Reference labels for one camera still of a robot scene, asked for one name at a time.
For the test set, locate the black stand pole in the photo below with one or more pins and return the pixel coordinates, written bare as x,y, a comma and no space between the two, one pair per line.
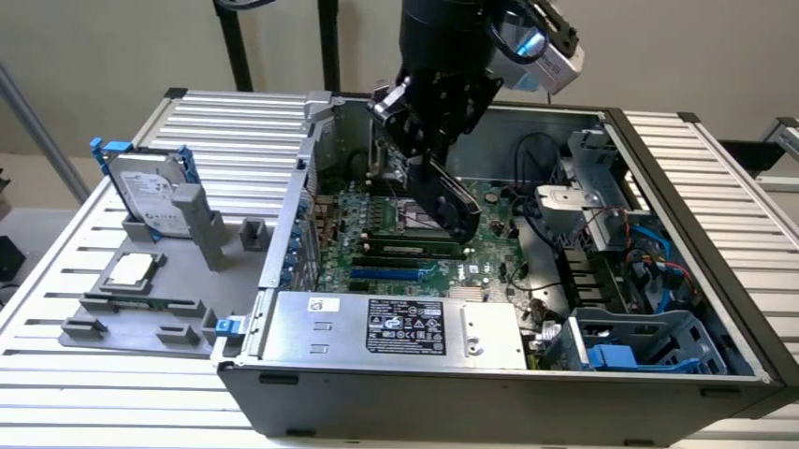
330,44
236,47

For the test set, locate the grey parts rack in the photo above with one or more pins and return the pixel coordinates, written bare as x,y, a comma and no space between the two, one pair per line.
187,280

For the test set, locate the black open PC case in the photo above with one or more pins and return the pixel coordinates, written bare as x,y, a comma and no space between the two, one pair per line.
499,402

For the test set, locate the silver power supply unit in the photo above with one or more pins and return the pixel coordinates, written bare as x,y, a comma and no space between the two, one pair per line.
350,327

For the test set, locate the blue expansion slot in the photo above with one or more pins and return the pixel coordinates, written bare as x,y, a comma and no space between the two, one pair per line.
383,274

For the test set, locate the gold chipset heatsink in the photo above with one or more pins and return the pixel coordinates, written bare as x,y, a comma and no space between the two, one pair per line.
468,294

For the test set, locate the silver CPU chip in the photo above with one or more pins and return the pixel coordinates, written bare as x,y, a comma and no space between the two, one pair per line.
131,269

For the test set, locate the green RAM stick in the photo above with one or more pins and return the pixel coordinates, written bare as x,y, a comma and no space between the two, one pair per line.
415,248
159,304

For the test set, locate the blue case latch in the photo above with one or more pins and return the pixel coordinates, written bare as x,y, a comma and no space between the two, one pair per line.
227,326

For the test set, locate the green motherboard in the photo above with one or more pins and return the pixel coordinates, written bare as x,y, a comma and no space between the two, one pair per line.
399,276

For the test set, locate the hard disk in blue caddy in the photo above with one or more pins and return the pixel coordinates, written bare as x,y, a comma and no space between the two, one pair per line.
147,187

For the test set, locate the grey metal pole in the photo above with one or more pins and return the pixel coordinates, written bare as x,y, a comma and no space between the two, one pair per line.
44,135

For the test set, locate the black expansion slot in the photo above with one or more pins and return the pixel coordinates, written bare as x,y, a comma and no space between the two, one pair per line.
406,262

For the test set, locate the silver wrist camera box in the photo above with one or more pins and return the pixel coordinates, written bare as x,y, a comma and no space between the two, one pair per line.
552,51

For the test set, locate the CPU socket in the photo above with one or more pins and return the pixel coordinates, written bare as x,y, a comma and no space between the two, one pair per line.
399,212

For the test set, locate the silver metal drive bracket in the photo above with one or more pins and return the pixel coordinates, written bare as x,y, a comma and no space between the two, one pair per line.
587,187

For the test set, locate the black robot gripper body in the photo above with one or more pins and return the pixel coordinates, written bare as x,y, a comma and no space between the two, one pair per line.
444,37

